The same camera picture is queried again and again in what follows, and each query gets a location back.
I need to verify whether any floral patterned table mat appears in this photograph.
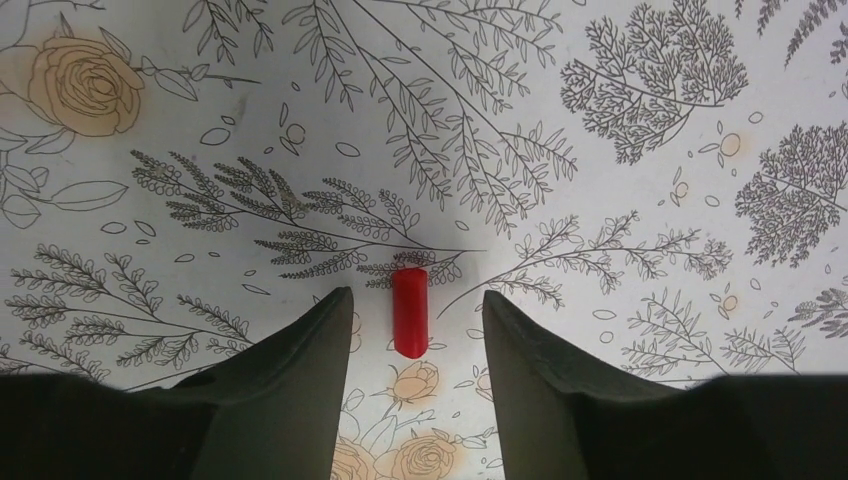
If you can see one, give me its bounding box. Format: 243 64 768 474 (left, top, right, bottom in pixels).
1 1 847 479

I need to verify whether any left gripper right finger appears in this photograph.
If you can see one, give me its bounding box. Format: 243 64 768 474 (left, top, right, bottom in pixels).
482 291 847 479

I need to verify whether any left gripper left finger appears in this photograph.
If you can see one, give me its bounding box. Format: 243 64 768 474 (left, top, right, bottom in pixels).
1 287 354 479

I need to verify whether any red pen cap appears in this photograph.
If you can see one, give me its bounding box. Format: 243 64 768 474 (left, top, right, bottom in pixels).
392 268 429 359

